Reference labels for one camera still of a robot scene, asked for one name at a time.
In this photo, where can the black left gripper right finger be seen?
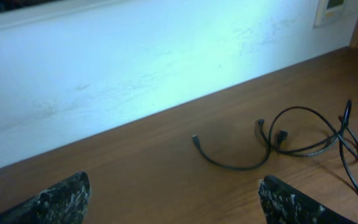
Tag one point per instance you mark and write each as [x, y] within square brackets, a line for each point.
[281, 203]

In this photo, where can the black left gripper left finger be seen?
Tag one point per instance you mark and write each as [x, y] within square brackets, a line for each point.
[66, 202]

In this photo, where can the black USB cable short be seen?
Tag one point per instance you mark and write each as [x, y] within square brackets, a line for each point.
[235, 146]

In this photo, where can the white wall outlet plate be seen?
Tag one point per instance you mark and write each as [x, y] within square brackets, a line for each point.
[328, 11]

